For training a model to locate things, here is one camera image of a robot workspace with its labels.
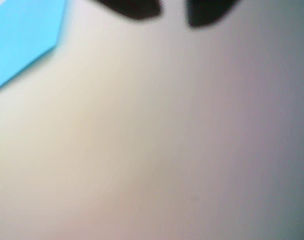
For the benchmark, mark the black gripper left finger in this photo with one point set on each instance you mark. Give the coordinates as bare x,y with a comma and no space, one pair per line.
134,8

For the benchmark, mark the light blue paper square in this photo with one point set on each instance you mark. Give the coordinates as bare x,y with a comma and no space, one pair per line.
19,37

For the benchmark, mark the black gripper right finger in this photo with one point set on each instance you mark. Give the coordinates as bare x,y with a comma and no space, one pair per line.
204,11

